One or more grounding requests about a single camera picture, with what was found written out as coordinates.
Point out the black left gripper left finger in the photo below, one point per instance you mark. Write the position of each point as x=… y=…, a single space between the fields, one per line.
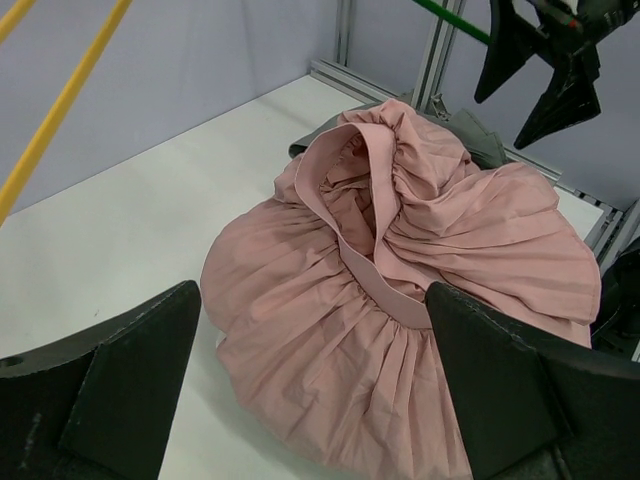
x=99 y=404

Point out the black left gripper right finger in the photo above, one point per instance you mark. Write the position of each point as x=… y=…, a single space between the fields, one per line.
x=531 y=405

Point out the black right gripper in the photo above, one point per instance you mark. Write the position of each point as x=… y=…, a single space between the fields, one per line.
x=570 y=98

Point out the grey pleated skirt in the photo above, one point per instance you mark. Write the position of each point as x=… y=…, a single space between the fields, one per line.
x=486 y=148

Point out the green plastic hanger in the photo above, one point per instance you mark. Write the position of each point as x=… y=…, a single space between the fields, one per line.
x=454 y=20

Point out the pink pleated skirt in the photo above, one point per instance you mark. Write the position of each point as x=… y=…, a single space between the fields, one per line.
x=319 y=290

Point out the yellow hanger of pink skirt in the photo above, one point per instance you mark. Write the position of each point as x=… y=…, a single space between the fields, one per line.
x=41 y=139

